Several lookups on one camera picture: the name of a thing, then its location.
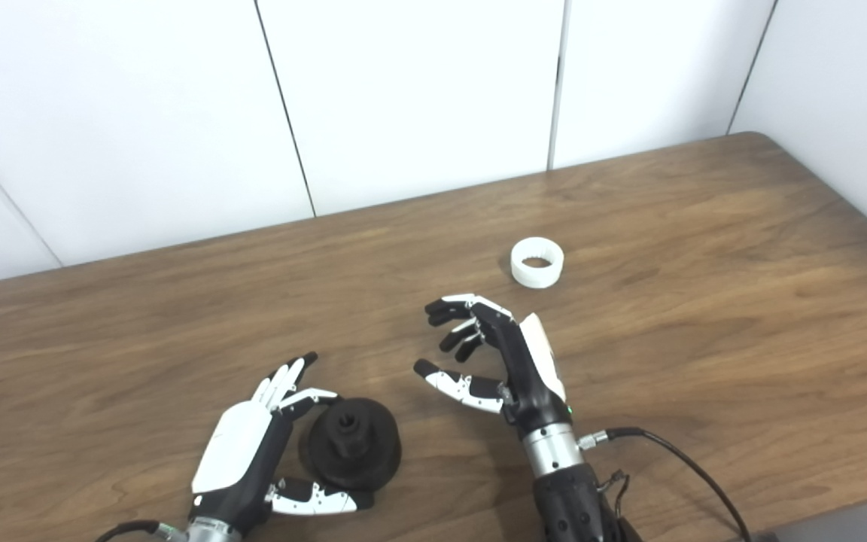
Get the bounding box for round black stepped part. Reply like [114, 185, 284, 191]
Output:
[299, 398, 403, 492]

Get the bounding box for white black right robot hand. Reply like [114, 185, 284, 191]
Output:
[413, 294, 573, 436]

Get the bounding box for white plastic ring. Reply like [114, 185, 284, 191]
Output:
[511, 236, 564, 289]

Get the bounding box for thin right arm wires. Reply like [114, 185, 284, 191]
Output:
[598, 470, 631, 522]

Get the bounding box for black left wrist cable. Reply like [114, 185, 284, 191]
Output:
[95, 519, 186, 542]

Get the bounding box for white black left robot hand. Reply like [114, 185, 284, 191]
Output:
[191, 352, 376, 528]

